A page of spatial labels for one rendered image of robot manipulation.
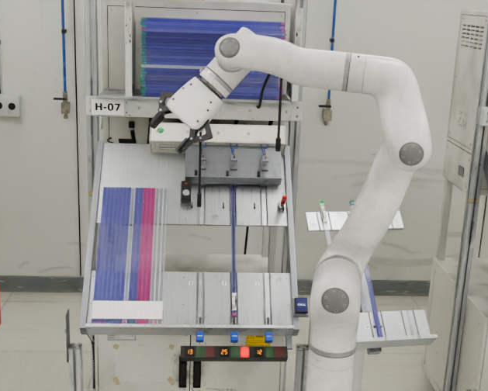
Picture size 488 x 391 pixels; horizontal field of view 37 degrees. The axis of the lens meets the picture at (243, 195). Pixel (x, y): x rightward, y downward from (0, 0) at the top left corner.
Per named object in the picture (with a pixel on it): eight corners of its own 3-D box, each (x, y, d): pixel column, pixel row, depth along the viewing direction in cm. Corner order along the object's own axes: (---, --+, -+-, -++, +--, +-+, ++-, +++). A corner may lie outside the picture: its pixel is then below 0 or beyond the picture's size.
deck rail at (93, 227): (88, 334, 236) (85, 327, 230) (81, 334, 236) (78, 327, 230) (105, 150, 271) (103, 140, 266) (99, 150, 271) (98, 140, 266)
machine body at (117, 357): (278, 462, 285) (286, 316, 268) (96, 463, 280) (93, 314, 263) (264, 377, 347) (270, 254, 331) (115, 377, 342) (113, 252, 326)
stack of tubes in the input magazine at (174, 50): (283, 100, 261) (287, 22, 254) (140, 96, 257) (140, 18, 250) (279, 95, 273) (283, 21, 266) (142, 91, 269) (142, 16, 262)
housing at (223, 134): (282, 164, 275) (286, 143, 262) (150, 161, 271) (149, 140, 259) (281, 147, 279) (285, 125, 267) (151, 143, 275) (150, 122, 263)
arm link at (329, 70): (347, 80, 158) (209, 64, 162) (345, 95, 174) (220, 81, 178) (352, 39, 159) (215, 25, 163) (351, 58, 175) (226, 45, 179)
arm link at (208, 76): (201, 60, 171) (192, 70, 171) (227, 84, 168) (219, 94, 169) (209, 72, 179) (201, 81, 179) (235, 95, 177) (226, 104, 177)
